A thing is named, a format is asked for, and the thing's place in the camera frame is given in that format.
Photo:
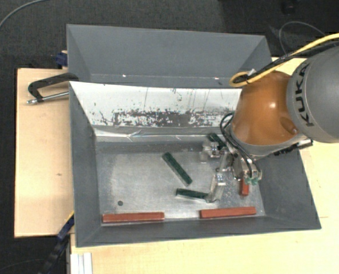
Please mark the pale wood flat board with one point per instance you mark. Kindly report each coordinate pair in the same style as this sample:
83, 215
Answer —
41, 158

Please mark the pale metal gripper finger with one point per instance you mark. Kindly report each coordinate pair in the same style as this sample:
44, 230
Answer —
217, 185
212, 150

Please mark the dark green flat block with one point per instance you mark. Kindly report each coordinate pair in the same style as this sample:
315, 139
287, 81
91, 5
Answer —
190, 193
215, 137
177, 169

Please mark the red-brown flat block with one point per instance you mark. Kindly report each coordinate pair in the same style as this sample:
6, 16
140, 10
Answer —
245, 189
133, 217
228, 212

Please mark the grey metal bin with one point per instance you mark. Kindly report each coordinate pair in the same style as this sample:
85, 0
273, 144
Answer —
146, 164

